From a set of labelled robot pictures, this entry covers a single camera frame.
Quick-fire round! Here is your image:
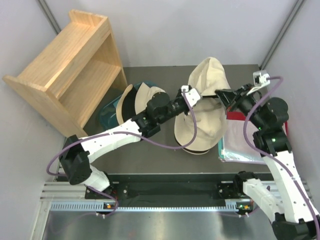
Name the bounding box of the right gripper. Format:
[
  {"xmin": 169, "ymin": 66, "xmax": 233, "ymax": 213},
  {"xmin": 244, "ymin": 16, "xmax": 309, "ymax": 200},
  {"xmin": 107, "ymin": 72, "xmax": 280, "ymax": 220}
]
[{"xmin": 216, "ymin": 83, "xmax": 267, "ymax": 131}]

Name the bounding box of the cream bucket hat chili embroidery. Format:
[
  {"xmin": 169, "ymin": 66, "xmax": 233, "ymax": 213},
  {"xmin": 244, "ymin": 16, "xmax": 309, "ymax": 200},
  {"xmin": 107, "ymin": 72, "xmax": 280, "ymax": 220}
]
[{"xmin": 173, "ymin": 96, "xmax": 228, "ymax": 151}]

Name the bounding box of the black reversible bucket hat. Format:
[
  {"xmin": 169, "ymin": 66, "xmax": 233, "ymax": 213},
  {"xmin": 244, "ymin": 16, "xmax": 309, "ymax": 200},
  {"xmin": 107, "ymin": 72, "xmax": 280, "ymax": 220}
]
[{"xmin": 182, "ymin": 139, "xmax": 211, "ymax": 155}]

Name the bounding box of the black hat tan brim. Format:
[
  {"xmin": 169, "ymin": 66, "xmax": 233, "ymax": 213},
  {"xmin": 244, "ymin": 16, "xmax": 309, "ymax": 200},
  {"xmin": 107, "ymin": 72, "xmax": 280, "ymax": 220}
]
[{"xmin": 115, "ymin": 82, "xmax": 165, "ymax": 125}]

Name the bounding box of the beige bucket hat pink lining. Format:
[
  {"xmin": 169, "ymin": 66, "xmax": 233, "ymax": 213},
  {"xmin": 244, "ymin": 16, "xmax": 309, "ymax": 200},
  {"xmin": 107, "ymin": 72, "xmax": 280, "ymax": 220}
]
[{"xmin": 183, "ymin": 148, "xmax": 210, "ymax": 155}]

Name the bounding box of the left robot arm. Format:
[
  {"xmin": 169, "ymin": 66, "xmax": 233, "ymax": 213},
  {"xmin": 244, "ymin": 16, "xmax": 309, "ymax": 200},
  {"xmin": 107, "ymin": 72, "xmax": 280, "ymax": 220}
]
[{"xmin": 59, "ymin": 88, "xmax": 201, "ymax": 199}]

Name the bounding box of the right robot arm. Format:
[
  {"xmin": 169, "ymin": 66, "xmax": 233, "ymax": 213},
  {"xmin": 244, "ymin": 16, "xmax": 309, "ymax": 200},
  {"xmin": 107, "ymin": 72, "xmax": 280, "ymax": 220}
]
[{"xmin": 215, "ymin": 84, "xmax": 320, "ymax": 240}]

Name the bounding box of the teal plastic sheet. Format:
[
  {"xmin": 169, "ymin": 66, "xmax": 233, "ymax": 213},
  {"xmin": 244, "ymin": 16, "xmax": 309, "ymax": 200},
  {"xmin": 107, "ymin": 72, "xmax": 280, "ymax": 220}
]
[{"xmin": 218, "ymin": 141, "xmax": 225, "ymax": 162}]

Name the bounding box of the teal plastic basket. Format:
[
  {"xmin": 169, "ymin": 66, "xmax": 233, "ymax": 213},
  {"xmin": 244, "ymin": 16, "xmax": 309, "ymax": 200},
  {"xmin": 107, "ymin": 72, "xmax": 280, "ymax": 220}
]
[{"xmin": 98, "ymin": 81, "xmax": 157, "ymax": 130}]

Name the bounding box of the wooden shelf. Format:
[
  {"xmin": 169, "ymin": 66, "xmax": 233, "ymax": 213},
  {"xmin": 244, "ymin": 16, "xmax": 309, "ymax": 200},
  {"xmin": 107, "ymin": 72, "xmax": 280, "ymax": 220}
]
[{"xmin": 3, "ymin": 9, "xmax": 128, "ymax": 138}]

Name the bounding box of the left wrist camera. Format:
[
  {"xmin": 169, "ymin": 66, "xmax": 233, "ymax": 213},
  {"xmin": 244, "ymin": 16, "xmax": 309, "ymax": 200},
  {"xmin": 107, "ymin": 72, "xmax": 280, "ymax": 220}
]
[{"xmin": 180, "ymin": 85, "xmax": 202, "ymax": 108}]

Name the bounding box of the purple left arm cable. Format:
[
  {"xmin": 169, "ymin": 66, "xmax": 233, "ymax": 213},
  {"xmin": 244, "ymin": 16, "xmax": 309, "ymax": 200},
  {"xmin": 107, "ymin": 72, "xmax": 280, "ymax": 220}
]
[{"xmin": 46, "ymin": 89, "xmax": 198, "ymax": 201}]

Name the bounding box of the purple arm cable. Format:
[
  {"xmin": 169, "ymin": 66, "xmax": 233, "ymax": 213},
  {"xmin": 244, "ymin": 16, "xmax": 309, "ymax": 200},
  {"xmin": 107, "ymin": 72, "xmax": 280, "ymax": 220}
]
[
  {"xmin": 46, "ymin": 89, "xmax": 198, "ymax": 201},
  {"xmin": 243, "ymin": 76, "xmax": 320, "ymax": 236}
]

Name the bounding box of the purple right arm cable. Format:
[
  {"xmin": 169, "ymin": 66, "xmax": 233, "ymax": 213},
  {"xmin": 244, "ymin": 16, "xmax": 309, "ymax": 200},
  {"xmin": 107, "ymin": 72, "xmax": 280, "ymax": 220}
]
[{"xmin": 243, "ymin": 76, "xmax": 320, "ymax": 236}]

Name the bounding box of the grey cable duct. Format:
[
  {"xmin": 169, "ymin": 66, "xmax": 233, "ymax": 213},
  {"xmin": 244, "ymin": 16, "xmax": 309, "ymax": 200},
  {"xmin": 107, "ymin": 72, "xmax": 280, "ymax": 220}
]
[{"xmin": 50, "ymin": 201, "xmax": 253, "ymax": 213}]

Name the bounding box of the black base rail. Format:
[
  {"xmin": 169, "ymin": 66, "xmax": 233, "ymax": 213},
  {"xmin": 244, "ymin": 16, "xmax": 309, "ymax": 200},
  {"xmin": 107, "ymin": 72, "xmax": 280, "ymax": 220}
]
[{"xmin": 84, "ymin": 172, "xmax": 251, "ymax": 208}]

